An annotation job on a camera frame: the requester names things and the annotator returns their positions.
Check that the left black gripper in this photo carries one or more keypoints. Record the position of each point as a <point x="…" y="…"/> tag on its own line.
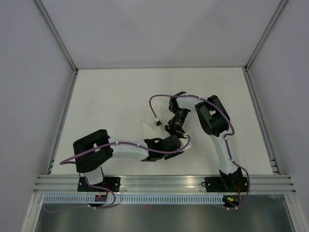
<point x="170" y="155"/>

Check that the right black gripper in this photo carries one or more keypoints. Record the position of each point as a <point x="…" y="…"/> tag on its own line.
<point x="174" y="130"/>

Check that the white cloth napkin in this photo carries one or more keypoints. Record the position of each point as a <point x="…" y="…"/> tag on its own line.
<point x="160" y="105"/>

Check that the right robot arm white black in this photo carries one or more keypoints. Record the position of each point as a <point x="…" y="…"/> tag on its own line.
<point x="215" y="122"/>

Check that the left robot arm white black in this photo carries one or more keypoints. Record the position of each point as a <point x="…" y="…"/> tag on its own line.
<point x="98" y="147"/>

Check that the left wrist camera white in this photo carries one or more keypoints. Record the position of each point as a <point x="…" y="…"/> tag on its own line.
<point x="185" y="142"/>

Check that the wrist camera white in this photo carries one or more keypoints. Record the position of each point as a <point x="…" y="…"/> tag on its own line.
<point x="185" y="142"/>
<point x="159" y="121"/>

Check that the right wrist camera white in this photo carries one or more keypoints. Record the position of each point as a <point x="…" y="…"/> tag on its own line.
<point x="159" y="121"/>

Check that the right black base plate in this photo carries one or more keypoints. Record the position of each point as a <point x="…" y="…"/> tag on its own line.
<point x="214" y="184"/>

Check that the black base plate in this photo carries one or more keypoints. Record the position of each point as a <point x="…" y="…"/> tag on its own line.
<point x="111" y="183"/>
<point x="214" y="184"/>

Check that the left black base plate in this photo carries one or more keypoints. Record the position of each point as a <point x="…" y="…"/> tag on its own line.
<point x="111" y="183"/>

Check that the right side aluminium rail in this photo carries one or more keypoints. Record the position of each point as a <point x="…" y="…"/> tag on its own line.
<point x="261" y="122"/>

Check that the aluminium rail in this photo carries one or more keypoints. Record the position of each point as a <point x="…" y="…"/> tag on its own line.
<point x="261" y="122"/>
<point x="166" y="184"/>
<point x="61" y="123"/>

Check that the left side aluminium rail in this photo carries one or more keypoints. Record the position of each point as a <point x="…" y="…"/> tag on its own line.
<point x="61" y="123"/>

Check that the left aluminium frame post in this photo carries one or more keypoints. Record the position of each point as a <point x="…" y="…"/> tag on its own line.
<point x="48" y="21"/>

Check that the aluminium frame post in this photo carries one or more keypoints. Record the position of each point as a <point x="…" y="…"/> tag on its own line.
<point x="268" y="29"/>
<point x="48" y="21"/>

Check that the aluminium front rail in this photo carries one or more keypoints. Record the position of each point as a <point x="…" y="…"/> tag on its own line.
<point x="166" y="184"/>

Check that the white slotted cable duct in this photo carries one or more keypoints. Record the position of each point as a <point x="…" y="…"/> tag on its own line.
<point x="136" y="199"/>

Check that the right aluminium frame post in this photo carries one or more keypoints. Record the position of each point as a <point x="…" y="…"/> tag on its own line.
<point x="268" y="29"/>

